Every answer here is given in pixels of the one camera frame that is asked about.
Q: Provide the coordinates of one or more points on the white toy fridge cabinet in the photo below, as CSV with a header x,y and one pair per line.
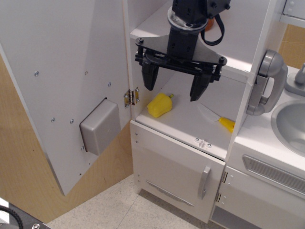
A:
x,y
250,29

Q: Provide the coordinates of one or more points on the grey lower door handle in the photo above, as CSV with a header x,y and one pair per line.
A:
x,y
201,189

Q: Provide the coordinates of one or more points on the white oven cabinet front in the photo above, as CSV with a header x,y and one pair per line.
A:
x,y
246,202

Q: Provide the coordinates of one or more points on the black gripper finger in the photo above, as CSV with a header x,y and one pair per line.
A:
x,y
149,75
199,85

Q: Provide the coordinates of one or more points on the yellow toy bell pepper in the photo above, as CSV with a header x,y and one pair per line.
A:
x,y
161,104

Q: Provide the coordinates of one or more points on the metal door hinge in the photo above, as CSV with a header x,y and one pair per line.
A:
x,y
131,97

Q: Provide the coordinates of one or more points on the white fridge door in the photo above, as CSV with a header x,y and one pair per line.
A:
x,y
65,57

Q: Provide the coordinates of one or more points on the orange toy item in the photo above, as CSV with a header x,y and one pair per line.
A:
x,y
209,24

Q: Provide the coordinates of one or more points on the grey toy telephone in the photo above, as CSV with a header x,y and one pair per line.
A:
x,y
268,85

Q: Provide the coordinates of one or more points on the grey toy faucet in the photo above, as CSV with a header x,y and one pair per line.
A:
x,y
295,82

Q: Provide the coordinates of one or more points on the grey toy sink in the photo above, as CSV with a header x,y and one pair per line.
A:
x,y
288,125

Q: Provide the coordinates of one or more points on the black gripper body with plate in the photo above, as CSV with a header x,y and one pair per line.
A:
x,y
180,52

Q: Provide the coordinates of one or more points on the grey dispenser box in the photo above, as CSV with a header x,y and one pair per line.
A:
x,y
100,127

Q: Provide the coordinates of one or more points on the black equipment corner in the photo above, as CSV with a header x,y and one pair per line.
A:
x,y
12,217

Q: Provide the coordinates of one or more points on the grey vent grille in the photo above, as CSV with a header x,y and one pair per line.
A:
x,y
272,173

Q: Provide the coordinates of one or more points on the yellow handled toy knife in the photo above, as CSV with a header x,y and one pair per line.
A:
x,y
213,117

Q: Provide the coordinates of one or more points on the white lower freezer door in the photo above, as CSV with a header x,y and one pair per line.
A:
x,y
171,170

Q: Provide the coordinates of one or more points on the white magnetic door catch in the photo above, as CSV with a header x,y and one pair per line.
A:
x,y
201,143

